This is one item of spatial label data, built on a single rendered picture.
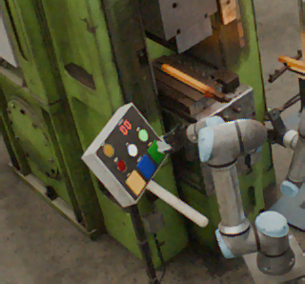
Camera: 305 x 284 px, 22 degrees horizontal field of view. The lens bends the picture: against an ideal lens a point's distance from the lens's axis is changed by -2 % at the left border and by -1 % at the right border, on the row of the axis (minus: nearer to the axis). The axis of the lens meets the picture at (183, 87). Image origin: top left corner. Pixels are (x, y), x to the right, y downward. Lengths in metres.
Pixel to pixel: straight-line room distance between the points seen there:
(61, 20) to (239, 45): 0.90
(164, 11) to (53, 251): 1.76
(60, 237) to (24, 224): 0.28
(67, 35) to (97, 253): 1.33
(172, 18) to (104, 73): 0.38
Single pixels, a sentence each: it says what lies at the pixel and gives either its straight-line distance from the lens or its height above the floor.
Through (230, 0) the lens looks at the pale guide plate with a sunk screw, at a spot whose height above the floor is 1.29.
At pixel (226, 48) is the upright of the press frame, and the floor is 1.05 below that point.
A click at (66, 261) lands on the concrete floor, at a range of 4.50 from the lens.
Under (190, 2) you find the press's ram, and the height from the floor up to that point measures 1.48.
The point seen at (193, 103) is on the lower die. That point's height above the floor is 0.98.
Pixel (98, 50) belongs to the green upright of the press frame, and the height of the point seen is 1.40.
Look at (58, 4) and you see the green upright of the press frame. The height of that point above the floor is 1.49.
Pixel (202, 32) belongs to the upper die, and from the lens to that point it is 3.57.
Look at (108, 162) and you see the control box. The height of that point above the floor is 1.14.
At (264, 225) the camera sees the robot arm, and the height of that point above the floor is 1.05.
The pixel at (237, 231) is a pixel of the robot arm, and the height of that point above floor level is 1.07.
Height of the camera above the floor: 3.16
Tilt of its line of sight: 35 degrees down
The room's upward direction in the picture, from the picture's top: 11 degrees counter-clockwise
